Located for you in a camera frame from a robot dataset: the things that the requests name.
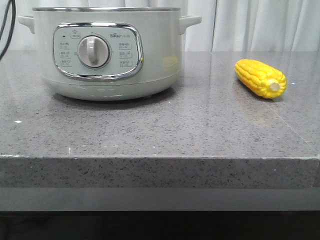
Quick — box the pale green electric cooking pot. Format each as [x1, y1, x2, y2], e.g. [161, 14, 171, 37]
[17, 7, 202, 101]

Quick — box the white pleated curtain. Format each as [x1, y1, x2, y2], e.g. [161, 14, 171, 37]
[15, 0, 320, 52]

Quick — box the black cable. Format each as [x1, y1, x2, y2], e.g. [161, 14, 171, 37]
[0, 0, 17, 61]

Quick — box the yellow toy corn cob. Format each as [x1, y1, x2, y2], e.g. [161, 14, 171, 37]
[234, 59, 287, 99]

